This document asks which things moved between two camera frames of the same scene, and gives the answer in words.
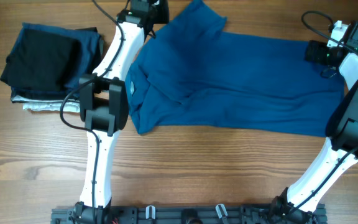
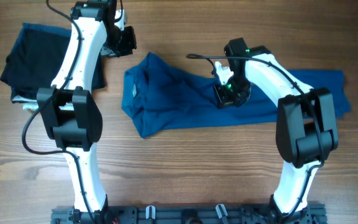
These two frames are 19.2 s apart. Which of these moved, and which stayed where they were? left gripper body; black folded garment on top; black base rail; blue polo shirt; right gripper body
Moved: blue polo shirt; right gripper body; left gripper body
Stayed: black folded garment on top; black base rail
